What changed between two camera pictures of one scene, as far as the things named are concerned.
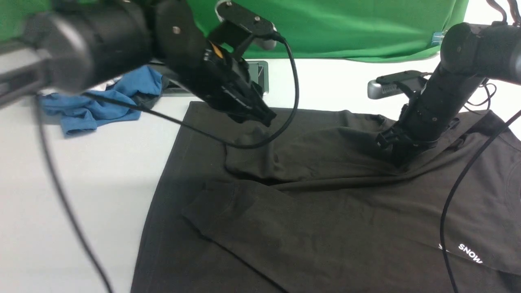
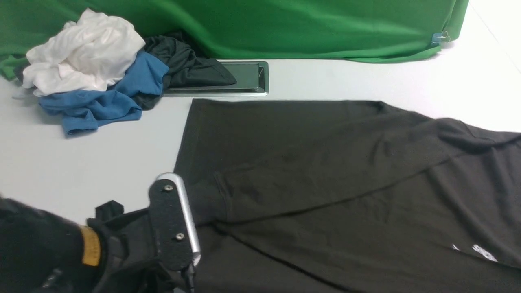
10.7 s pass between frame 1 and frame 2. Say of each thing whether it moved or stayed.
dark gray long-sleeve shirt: stayed
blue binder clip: stayed
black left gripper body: moved
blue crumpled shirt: stayed
